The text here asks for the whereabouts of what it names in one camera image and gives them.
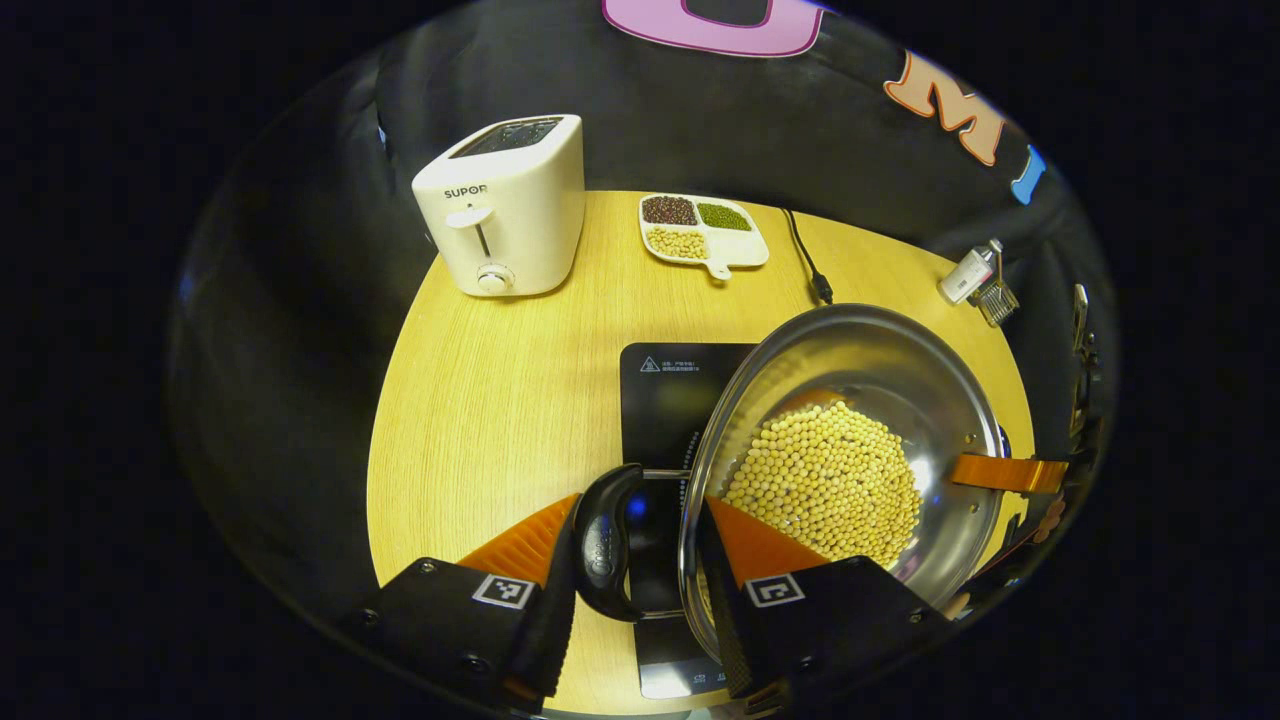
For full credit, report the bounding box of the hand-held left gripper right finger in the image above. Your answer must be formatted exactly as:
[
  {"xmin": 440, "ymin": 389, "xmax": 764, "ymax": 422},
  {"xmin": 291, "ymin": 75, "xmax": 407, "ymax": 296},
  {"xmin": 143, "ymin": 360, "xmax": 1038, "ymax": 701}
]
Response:
[{"xmin": 695, "ymin": 495, "xmax": 951, "ymax": 716}]

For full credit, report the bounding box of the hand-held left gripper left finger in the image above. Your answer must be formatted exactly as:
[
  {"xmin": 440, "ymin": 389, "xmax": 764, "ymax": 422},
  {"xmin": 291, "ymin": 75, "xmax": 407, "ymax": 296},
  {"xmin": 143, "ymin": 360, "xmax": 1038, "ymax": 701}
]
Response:
[{"xmin": 345, "ymin": 492, "xmax": 583, "ymax": 713}]

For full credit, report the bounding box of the steel pot with black handles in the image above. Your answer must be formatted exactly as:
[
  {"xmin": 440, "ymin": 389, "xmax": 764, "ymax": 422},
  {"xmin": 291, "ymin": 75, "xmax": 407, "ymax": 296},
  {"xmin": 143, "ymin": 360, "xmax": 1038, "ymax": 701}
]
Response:
[{"xmin": 575, "ymin": 303, "xmax": 1011, "ymax": 666}]

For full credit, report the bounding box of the black induction cooktop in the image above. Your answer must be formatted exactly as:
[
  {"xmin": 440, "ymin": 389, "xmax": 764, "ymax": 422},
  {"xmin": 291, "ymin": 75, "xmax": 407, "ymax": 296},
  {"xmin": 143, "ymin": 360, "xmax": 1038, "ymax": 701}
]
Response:
[{"xmin": 619, "ymin": 342, "xmax": 761, "ymax": 701}]

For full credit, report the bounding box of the clear ribbed glass cup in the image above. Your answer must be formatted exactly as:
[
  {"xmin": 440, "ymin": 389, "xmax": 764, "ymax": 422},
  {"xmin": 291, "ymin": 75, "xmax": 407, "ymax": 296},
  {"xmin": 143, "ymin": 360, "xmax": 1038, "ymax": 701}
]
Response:
[{"xmin": 967, "ymin": 280, "xmax": 1021, "ymax": 329}]

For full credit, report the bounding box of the small bottle with red label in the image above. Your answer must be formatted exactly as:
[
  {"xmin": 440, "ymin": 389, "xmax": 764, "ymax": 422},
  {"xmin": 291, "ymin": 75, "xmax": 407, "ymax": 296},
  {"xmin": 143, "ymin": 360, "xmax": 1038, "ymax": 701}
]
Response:
[{"xmin": 937, "ymin": 238, "xmax": 1004, "ymax": 305}]

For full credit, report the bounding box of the large pile of soybeans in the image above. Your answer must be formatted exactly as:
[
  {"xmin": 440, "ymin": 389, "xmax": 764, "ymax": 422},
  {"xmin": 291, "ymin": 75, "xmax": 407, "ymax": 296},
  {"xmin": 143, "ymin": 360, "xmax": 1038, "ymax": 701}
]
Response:
[{"xmin": 722, "ymin": 400, "xmax": 923, "ymax": 571}]

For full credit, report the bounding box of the white divided bean plate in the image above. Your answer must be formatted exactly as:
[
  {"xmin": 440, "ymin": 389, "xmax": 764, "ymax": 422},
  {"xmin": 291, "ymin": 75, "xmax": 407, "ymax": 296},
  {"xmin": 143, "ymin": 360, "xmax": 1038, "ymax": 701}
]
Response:
[{"xmin": 638, "ymin": 193, "xmax": 771, "ymax": 281}]

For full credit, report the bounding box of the small pile of soybeans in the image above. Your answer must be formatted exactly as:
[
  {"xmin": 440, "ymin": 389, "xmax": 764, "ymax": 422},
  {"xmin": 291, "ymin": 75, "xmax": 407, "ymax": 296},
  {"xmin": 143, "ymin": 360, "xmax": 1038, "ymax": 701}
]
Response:
[{"xmin": 646, "ymin": 228, "xmax": 709, "ymax": 260}]

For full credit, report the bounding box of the white toaster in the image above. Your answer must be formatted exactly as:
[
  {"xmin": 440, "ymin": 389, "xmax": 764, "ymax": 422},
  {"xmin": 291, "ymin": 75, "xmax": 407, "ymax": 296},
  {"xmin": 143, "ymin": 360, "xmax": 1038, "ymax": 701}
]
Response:
[{"xmin": 411, "ymin": 114, "xmax": 586, "ymax": 298}]

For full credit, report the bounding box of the black power cable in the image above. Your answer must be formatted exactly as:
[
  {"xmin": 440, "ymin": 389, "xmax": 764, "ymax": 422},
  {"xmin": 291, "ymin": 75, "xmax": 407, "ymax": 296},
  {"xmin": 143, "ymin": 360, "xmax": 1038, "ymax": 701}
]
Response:
[{"xmin": 778, "ymin": 208, "xmax": 834, "ymax": 306}]

